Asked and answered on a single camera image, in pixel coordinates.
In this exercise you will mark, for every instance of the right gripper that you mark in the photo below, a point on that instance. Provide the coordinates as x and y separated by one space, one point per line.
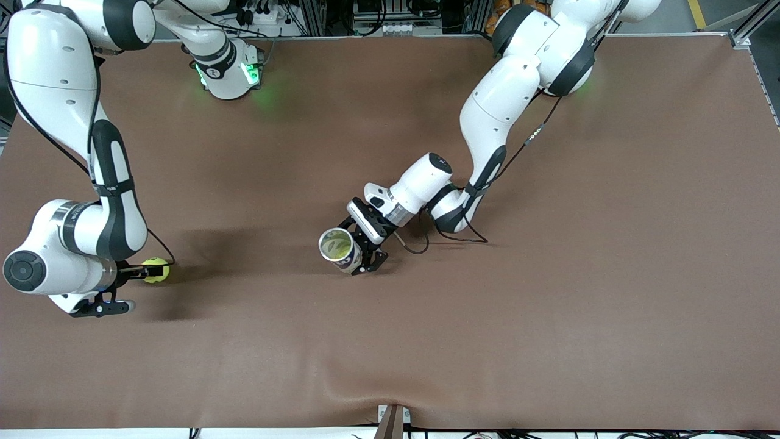
125 270

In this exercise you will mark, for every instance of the aluminium frame profile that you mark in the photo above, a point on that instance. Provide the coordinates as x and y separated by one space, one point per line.
755 19

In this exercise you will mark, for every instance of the white terminal block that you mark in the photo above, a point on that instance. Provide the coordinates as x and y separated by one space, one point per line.
399 28

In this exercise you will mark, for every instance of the brown table mat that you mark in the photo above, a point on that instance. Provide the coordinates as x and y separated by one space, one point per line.
390 341

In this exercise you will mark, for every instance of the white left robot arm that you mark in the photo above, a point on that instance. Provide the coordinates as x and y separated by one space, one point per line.
493 110

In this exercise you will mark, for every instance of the silver blue tennis ball can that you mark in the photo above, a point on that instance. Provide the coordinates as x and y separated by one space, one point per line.
348 262

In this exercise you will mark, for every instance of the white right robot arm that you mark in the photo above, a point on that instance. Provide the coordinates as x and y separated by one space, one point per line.
55 79

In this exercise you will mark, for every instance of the aluminium frame post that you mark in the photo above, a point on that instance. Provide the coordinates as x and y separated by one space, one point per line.
314 18
475 15

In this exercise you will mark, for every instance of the yellow-green tennis ball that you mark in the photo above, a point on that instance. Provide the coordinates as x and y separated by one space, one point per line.
158 270
339 247

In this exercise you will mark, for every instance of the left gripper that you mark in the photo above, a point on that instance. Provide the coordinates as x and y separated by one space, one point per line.
382 232

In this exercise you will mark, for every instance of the pile of orange objects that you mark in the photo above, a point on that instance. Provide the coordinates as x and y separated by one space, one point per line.
499 5

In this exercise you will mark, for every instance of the white power strip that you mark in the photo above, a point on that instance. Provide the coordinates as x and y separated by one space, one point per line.
271 18

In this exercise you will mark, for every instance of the metal table clamp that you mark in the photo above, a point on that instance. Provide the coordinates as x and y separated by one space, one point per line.
393 424

